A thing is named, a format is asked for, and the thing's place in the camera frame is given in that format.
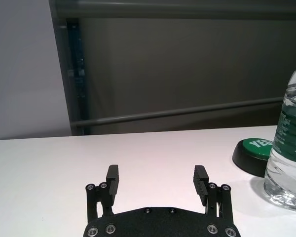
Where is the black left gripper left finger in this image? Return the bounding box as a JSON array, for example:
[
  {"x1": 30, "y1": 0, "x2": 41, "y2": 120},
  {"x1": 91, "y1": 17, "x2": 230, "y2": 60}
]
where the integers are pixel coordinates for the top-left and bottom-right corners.
[{"x1": 85, "y1": 164, "x2": 120, "y2": 224}]

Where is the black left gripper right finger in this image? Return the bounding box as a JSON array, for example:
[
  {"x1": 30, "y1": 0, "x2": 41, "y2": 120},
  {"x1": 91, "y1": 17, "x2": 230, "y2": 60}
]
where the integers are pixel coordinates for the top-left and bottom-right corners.
[{"x1": 192, "y1": 164, "x2": 236, "y2": 223}]

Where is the clear green-label water bottle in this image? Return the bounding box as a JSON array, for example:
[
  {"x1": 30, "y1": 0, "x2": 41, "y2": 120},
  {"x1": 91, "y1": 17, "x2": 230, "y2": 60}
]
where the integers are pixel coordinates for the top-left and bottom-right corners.
[{"x1": 263, "y1": 53, "x2": 296, "y2": 212}]

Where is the small black round object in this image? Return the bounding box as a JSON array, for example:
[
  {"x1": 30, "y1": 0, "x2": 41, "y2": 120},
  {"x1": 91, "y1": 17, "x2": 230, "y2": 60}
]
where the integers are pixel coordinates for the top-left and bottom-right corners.
[{"x1": 231, "y1": 138, "x2": 274, "y2": 177}]

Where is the grey horizontal rail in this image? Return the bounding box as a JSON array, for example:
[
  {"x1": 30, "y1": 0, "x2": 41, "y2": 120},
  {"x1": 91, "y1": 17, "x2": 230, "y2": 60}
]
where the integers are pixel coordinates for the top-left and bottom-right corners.
[{"x1": 71, "y1": 97, "x2": 284, "y2": 129}]

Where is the dark blue frame post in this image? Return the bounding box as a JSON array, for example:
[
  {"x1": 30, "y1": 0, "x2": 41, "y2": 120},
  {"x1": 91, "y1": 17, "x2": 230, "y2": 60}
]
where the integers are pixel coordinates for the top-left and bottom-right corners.
[{"x1": 66, "y1": 19, "x2": 88, "y2": 135}]

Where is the wide grey frame beam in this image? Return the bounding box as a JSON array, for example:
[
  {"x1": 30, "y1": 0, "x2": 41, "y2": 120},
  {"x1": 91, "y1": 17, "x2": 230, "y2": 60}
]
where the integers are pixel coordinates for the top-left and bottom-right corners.
[{"x1": 49, "y1": 0, "x2": 296, "y2": 20}]

